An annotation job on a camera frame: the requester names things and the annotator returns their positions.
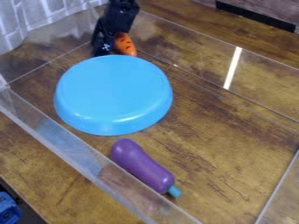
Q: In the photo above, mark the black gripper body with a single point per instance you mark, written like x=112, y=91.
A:
x=119, y=15

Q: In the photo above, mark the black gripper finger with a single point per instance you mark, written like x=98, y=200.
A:
x=102, y=40

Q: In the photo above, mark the orange toy carrot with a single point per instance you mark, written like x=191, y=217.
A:
x=124, y=45

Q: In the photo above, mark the blue upside-down bowl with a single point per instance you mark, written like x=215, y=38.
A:
x=112, y=95

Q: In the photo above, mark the white patterned curtain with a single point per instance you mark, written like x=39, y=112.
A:
x=26, y=15

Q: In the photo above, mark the purple toy eggplant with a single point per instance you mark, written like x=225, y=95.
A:
x=130, y=156

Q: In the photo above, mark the blue object at corner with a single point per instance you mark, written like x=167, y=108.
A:
x=10, y=210

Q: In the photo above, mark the clear acrylic tray wall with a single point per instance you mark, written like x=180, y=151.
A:
x=229, y=139

